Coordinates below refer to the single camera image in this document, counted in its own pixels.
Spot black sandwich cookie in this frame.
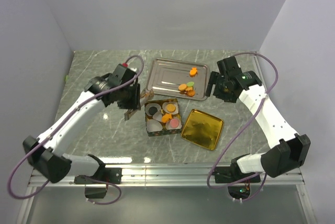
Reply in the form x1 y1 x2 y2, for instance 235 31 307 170
148 106 158 116

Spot white paper cup back right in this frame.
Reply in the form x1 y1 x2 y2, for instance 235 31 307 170
162 102 179 115

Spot orange cookie in tin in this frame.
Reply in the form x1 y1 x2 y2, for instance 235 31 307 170
166 104 176 113

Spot white paper cup front right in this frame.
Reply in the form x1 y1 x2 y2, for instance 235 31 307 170
165 118 182 130

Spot green christmas cookie tin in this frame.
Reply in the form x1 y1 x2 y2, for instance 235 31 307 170
144 98 183 137

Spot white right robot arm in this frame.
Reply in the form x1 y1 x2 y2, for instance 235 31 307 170
206 55 311 183

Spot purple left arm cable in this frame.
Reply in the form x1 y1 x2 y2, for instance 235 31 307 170
6 55 144 205

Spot white paper cup middle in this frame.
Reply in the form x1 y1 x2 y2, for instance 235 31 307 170
152 111 163 122

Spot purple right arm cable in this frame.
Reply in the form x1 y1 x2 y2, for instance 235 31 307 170
206 52 278 202

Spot orange pineapple cookie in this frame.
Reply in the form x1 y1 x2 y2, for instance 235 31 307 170
161 114 172 124
189 67 198 77

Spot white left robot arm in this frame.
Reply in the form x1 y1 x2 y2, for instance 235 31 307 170
23 64 141 183

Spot tan fish shaped cookie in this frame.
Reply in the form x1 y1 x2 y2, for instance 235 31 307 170
185 87 193 92

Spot aluminium mounting rail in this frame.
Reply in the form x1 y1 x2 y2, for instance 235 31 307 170
28 163 305 187

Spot white paper cup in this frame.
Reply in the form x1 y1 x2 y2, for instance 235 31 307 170
146 119 163 132
152 111 163 122
165 118 182 130
145 103 161 117
162 102 179 115

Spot silver metal tray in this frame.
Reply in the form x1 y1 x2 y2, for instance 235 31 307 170
146 58 210 101

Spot orange chocolate chip cookie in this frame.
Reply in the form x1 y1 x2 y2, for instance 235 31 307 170
187 90 196 97

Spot white paper cup back left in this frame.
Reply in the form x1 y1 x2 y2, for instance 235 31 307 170
145 103 161 117

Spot gold tin lid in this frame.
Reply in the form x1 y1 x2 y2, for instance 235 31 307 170
181 109 224 151

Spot orange pineapple cookie top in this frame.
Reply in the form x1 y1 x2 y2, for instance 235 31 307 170
189 67 198 77

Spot tan round sandwich cookie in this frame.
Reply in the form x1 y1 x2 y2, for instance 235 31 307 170
178 84 187 92

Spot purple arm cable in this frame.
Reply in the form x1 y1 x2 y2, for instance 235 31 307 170
206 52 278 202
6 55 144 205

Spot white paper cup front left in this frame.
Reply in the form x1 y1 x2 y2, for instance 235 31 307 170
146 119 163 132

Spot pink sandwich cookie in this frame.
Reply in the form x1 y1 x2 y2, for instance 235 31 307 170
170 118 179 128

